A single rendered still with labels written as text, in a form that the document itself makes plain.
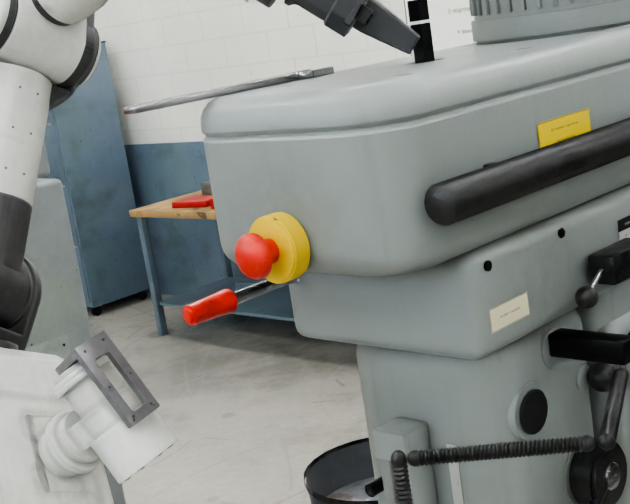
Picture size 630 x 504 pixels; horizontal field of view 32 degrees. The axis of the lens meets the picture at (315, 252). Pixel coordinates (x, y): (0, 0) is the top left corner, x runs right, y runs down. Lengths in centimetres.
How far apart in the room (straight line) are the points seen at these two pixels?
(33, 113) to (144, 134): 734
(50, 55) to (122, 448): 45
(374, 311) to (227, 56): 669
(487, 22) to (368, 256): 42
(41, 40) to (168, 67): 698
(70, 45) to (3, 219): 21
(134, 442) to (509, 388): 35
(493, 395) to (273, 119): 34
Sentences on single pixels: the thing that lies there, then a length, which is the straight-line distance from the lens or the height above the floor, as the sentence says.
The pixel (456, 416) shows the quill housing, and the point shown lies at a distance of 107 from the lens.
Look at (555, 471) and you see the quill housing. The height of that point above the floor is 147.
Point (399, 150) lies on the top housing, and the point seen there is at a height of 184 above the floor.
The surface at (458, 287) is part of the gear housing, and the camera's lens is 97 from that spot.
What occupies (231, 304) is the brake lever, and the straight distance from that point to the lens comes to 104.
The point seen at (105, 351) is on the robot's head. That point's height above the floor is 168.
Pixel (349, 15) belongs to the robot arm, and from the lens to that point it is 105.
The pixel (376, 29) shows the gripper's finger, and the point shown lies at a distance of 107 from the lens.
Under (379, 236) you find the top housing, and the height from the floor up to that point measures 177.
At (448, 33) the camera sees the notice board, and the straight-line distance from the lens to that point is 639.
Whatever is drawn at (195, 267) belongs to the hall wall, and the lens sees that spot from 844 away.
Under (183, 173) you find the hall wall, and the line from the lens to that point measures 828.
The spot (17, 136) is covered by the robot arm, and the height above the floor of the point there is 187.
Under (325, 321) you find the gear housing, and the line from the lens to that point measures 110.
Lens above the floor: 195
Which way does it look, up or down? 12 degrees down
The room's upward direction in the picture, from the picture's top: 9 degrees counter-clockwise
